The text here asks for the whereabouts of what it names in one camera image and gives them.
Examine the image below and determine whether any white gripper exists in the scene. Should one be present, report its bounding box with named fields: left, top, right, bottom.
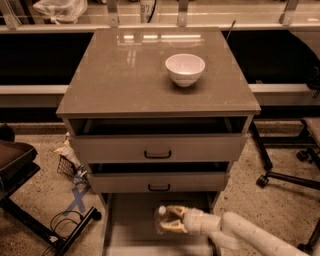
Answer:
left=160, top=205, right=221, bottom=236

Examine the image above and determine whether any clear plastic water bottle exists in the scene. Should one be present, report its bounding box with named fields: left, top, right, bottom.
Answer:
left=154, top=205, right=184, bottom=234

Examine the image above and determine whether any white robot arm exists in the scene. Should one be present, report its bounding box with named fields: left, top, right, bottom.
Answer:
left=156, top=205, right=320, bottom=256

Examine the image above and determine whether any bottom grey drawer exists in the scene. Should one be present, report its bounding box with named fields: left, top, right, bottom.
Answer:
left=102, top=192, right=221, bottom=256

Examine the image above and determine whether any grey drawer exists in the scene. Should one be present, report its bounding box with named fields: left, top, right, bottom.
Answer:
left=68, top=116, right=250, bottom=164
left=102, top=192, right=221, bottom=256
left=88, top=162, right=229, bottom=193

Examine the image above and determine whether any middle grey drawer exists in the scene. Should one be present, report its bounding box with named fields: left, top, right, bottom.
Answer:
left=88, top=162, right=229, bottom=193

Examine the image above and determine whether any grey drawer cabinet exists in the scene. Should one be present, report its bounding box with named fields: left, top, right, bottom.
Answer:
left=57, top=28, right=260, bottom=242

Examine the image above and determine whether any top grey drawer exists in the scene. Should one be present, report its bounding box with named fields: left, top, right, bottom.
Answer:
left=68, top=116, right=250, bottom=164

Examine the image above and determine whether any crumpled paper bag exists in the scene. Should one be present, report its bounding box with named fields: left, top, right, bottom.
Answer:
left=54, top=133, right=87, bottom=176

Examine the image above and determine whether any white ceramic bowl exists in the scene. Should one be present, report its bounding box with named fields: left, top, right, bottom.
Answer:
left=165, top=54, right=206, bottom=87

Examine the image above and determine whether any black office chair right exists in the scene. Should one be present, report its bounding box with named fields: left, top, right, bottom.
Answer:
left=252, top=118, right=320, bottom=255

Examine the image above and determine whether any black chair on left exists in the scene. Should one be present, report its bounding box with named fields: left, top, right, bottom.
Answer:
left=0, top=123, right=102, bottom=256

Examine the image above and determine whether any clear plastic bag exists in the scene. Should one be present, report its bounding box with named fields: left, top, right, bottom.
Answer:
left=33, top=0, right=88, bottom=24

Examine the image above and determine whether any black floor cable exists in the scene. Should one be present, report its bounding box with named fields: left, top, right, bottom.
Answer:
left=41, top=209, right=86, bottom=256

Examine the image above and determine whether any black wire basket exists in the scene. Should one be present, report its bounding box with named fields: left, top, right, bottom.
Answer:
left=57, top=156, right=77, bottom=181

